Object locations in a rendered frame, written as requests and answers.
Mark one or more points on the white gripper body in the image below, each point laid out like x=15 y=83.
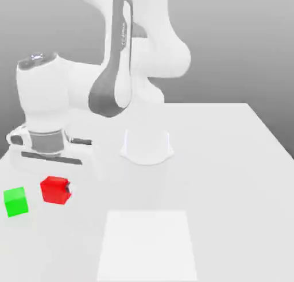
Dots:
x=51 y=158

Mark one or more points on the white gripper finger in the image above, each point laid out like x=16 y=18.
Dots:
x=68 y=188

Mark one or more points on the small red cube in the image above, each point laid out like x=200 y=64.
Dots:
x=54 y=190

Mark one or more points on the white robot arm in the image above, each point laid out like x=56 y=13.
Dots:
x=43 y=91

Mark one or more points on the small green cube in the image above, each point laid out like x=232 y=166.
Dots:
x=15 y=202

